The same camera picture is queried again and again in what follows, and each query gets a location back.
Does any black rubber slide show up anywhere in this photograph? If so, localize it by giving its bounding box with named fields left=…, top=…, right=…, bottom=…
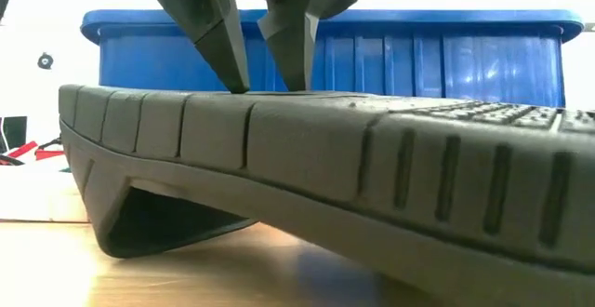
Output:
left=58, top=83, right=595, bottom=307

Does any blue plastic bin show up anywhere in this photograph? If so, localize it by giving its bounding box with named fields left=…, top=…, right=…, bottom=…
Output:
left=79, top=8, right=585, bottom=109

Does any red strip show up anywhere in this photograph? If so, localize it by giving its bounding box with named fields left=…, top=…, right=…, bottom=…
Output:
left=34, top=148, right=66, bottom=162
left=7, top=140, right=38, bottom=159

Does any black monitor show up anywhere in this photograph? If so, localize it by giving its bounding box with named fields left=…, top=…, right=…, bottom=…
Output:
left=0, top=115, right=28, bottom=153

